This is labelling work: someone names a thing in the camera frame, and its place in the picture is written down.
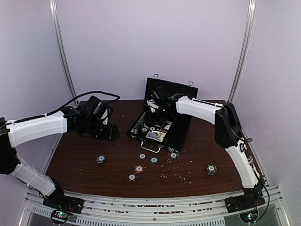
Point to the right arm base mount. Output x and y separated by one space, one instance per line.
247 203

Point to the green poker chip stack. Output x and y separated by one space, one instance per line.
211 170

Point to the white card deck box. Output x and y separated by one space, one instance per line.
164 126

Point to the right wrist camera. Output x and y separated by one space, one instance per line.
159 95

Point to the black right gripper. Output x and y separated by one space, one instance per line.
153 119

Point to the right aluminium frame post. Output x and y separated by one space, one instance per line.
247 39

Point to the red poker chip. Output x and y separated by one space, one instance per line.
139 169

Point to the left aluminium frame post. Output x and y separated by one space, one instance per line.
62 54

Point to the left row of poker chips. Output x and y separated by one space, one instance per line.
137 127

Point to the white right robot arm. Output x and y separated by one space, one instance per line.
227 130

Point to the blue green 50 chip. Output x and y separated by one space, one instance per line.
154 160

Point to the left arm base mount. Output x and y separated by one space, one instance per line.
64 206

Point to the brown black 100 chip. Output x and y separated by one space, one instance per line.
132 177

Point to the teal chip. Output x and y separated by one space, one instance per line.
173 155

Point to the blue yellow card deck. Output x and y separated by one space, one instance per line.
156 135

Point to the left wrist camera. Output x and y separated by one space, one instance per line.
96 107

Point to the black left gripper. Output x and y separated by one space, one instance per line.
110 134

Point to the blue white chip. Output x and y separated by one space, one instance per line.
101 159

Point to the aluminium frame post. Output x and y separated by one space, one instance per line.
247 39
62 54

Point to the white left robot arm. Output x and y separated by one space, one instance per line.
14 133

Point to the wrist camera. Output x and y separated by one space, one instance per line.
96 107
159 95

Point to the black poker set case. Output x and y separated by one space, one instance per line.
175 136

